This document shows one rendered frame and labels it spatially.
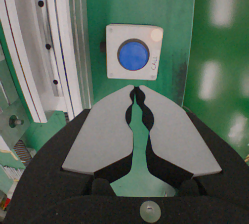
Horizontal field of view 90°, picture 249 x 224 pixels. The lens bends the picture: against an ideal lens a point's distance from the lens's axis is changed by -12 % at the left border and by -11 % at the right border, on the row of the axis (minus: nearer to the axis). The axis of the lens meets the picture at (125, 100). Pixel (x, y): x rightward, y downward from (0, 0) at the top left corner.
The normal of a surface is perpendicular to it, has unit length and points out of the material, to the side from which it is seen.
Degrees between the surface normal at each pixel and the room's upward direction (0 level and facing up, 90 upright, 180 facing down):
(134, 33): 0
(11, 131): 90
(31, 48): 90
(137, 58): 2
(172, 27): 0
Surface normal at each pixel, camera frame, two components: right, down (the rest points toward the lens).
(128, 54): -0.06, 0.52
